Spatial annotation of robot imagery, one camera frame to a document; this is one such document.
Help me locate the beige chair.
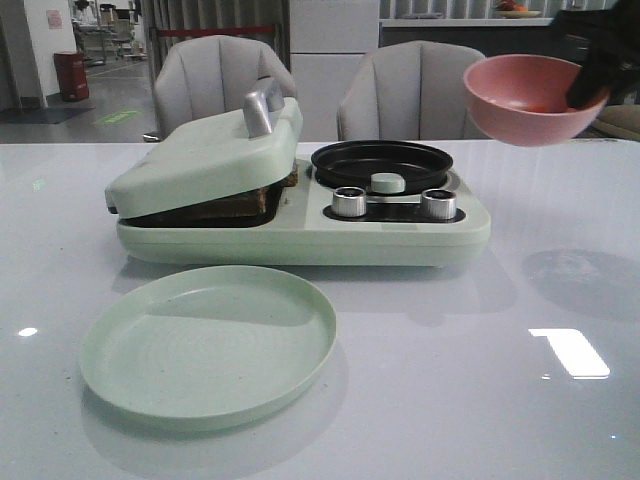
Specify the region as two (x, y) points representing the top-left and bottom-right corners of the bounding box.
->
(153, 35), (297, 139)
(337, 40), (486, 141)

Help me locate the red bin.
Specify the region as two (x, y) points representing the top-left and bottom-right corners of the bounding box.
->
(53, 51), (90, 102)

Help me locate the fruit plate on counter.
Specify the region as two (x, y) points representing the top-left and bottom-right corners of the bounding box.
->
(494, 0), (541, 19)

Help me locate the white refrigerator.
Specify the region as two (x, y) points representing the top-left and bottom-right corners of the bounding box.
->
(289, 0), (379, 142)

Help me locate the right silver knob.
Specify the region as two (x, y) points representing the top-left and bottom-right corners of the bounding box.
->
(420, 188), (457, 221)

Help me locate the pink bowl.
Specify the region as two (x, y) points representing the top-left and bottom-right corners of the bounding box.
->
(463, 54), (609, 147)

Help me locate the left beige chair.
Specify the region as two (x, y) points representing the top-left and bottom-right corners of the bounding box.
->
(153, 35), (297, 139)

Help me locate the bread slice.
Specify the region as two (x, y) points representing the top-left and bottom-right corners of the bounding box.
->
(149, 185), (271, 219)
(276, 160), (299, 188)

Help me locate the green round plate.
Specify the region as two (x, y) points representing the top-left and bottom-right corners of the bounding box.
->
(78, 266), (337, 432)

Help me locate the grey curtain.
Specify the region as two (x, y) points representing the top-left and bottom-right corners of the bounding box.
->
(135, 0), (290, 75)

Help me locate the silver knob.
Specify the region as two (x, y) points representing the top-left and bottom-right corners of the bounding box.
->
(330, 186), (367, 218)
(420, 188), (457, 221)

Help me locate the dark kitchen counter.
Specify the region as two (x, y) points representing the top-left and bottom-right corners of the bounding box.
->
(378, 19), (562, 56)

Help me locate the green breakfast maker base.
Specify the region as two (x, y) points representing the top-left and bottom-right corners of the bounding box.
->
(116, 155), (491, 267)

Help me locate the left silver knob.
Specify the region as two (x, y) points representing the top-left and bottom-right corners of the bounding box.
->
(330, 186), (367, 218)

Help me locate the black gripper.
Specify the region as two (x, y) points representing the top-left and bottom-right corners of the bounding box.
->
(550, 0), (639, 109)

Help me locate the black round frying pan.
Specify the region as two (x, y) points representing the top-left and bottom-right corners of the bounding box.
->
(311, 140), (453, 195)

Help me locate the orange shrimp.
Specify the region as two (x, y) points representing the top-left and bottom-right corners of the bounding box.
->
(523, 104), (567, 114)

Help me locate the green breakfast maker lid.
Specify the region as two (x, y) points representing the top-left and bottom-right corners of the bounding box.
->
(105, 78), (303, 219)

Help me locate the right beige chair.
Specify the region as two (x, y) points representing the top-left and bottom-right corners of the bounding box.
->
(337, 40), (486, 141)

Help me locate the beige sofa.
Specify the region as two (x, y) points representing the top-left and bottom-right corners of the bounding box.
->
(587, 104), (640, 141)

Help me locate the red barrier belt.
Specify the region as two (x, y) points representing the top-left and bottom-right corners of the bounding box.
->
(156, 24), (277, 37)

